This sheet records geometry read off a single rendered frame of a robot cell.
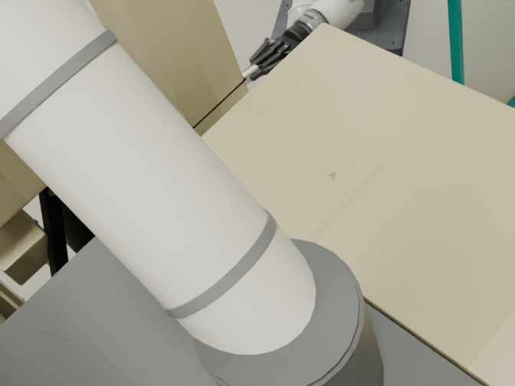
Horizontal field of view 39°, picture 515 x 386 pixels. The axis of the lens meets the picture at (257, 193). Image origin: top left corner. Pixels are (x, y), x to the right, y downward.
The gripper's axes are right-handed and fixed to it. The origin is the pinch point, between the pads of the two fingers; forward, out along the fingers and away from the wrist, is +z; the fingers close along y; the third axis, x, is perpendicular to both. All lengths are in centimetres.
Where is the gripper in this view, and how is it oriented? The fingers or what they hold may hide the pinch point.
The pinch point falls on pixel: (247, 76)
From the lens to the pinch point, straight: 184.1
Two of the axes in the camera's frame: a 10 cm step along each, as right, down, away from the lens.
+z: -7.1, 6.0, -3.8
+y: 6.9, 4.6, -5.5
